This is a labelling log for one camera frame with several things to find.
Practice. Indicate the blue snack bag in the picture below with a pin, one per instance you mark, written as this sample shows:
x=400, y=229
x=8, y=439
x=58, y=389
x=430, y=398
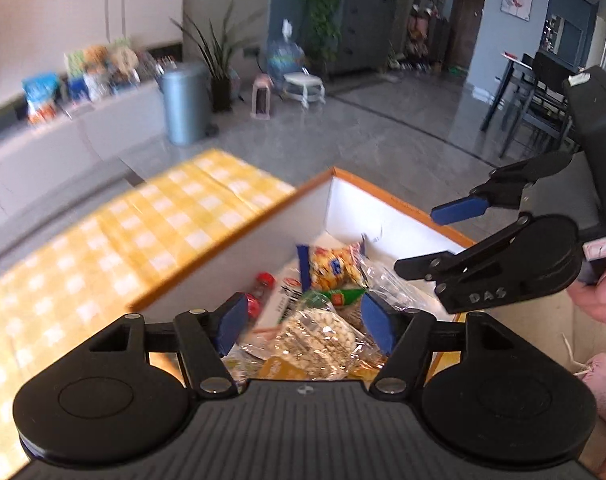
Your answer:
x=42, y=100

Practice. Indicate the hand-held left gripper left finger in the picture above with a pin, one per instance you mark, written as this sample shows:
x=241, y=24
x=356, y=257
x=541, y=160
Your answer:
x=233, y=325

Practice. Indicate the clear bag of white candies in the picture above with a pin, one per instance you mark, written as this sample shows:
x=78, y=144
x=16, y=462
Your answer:
x=398, y=285

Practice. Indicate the dark dining table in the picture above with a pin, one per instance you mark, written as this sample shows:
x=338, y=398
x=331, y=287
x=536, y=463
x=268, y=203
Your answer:
x=515, y=62

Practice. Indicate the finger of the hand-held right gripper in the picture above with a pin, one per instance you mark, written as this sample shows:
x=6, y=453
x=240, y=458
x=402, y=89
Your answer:
x=458, y=208
x=433, y=266

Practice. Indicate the white round stool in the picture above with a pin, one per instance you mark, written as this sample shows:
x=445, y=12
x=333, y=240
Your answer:
x=303, y=82

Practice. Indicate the grey drawer cabinet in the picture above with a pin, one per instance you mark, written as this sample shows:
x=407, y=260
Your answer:
x=363, y=30

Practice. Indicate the orange cardboard box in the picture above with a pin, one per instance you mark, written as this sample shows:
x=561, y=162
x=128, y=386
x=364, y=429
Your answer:
x=223, y=260

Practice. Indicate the small cola bottle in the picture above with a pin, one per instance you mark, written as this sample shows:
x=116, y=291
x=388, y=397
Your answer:
x=265, y=282

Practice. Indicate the black dining chair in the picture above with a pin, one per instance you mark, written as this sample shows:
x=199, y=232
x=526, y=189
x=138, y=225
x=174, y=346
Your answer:
x=548, y=90

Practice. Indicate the clear peanut bag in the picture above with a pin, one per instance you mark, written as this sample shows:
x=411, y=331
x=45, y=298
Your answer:
x=318, y=340

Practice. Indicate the white marble television console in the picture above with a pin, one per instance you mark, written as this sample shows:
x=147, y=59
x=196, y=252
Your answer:
x=43, y=160

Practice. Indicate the potted long-leaf plant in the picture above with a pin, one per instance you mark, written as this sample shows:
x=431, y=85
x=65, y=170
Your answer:
x=220, y=60

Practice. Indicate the green sausage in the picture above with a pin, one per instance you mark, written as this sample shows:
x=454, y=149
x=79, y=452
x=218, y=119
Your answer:
x=343, y=297

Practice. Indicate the blue and orange chips bag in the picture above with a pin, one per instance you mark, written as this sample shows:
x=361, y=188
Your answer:
x=333, y=265

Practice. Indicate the grey-blue trash can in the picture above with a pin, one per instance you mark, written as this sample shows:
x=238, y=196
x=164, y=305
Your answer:
x=185, y=105

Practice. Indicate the blue water jug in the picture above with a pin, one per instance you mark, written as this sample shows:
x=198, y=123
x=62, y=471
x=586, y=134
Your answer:
x=285, y=55

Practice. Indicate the white spicy strip packet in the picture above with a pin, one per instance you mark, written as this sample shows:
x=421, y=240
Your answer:
x=278, y=305

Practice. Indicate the yellow checked tablecloth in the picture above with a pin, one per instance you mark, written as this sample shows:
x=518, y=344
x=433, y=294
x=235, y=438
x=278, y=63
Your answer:
x=133, y=220

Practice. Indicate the teddy bear in basket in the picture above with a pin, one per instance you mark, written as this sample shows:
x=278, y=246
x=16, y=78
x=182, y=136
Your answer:
x=78, y=65

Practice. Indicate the small pink heater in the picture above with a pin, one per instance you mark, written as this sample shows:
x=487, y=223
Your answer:
x=262, y=97

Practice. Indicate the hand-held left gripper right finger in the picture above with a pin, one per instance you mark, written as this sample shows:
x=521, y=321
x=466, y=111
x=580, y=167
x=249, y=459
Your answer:
x=378, y=322

